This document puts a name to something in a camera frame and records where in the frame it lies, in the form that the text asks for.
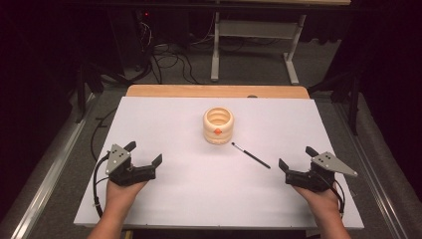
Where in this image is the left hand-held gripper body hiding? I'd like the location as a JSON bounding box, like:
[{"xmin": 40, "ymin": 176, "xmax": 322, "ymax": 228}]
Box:
[{"xmin": 105, "ymin": 143, "xmax": 157, "ymax": 187}]

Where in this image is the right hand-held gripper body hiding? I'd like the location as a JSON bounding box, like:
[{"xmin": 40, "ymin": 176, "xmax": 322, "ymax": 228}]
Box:
[{"xmin": 284, "ymin": 151, "xmax": 359, "ymax": 193}]

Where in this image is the cream ribbed holder cup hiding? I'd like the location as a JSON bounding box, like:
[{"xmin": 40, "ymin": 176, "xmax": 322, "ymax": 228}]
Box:
[{"xmin": 202, "ymin": 106, "xmax": 235, "ymax": 145}]

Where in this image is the person's left hand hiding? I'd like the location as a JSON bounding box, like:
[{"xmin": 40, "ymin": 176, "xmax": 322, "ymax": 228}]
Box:
[{"xmin": 105, "ymin": 178, "xmax": 149, "ymax": 217}]

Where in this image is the person's right hand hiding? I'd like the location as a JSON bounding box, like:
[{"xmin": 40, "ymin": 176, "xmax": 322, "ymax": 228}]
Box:
[{"xmin": 292, "ymin": 184, "xmax": 343, "ymax": 217}]

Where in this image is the white table board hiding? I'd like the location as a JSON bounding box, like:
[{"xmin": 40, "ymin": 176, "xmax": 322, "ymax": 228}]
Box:
[{"xmin": 73, "ymin": 96, "xmax": 365, "ymax": 231}]

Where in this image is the black metal stand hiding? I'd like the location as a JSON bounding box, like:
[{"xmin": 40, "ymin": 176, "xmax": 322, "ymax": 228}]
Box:
[
  {"xmin": 74, "ymin": 62, "xmax": 134, "ymax": 124},
  {"xmin": 307, "ymin": 70, "xmax": 363, "ymax": 136}
]

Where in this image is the wooden table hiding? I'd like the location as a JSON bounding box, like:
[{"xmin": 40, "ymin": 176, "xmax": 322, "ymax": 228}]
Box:
[{"xmin": 125, "ymin": 84, "xmax": 311, "ymax": 100}]

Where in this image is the dark cabinet with red light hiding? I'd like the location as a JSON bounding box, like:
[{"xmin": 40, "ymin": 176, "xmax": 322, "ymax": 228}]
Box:
[{"xmin": 108, "ymin": 8, "xmax": 154, "ymax": 72}]

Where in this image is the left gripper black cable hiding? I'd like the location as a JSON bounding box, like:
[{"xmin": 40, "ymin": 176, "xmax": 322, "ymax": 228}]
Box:
[{"xmin": 92, "ymin": 152, "xmax": 111, "ymax": 219}]

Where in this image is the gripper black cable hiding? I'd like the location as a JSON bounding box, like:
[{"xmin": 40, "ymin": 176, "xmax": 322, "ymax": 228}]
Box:
[
  {"xmin": 92, "ymin": 152, "xmax": 111, "ymax": 219},
  {"xmin": 330, "ymin": 178, "xmax": 347, "ymax": 219}
]

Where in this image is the black cable on floor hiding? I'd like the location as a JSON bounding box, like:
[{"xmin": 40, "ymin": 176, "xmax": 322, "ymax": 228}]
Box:
[{"xmin": 90, "ymin": 108, "xmax": 118, "ymax": 162}]

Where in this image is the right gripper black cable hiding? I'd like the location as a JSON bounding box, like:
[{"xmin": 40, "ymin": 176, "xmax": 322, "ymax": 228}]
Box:
[{"xmin": 330, "ymin": 178, "xmax": 347, "ymax": 219}]

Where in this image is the aluminium floor rail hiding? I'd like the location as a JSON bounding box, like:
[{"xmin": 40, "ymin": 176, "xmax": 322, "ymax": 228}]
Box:
[
  {"xmin": 9, "ymin": 93, "xmax": 98, "ymax": 239},
  {"xmin": 333, "ymin": 102, "xmax": 410, "ymax": 239}
]

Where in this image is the tangle of floor cables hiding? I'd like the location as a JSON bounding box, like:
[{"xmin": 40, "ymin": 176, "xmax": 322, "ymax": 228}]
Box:
[{"xmin": 132, "ymin": 19, "xmax": 215, "ymax": 86}]

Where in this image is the white metal desk frame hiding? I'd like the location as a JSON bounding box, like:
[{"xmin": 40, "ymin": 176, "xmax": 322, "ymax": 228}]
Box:
[{"xmin": 210, "ymin": 0, "xmax": 352, "ymax": 86}]

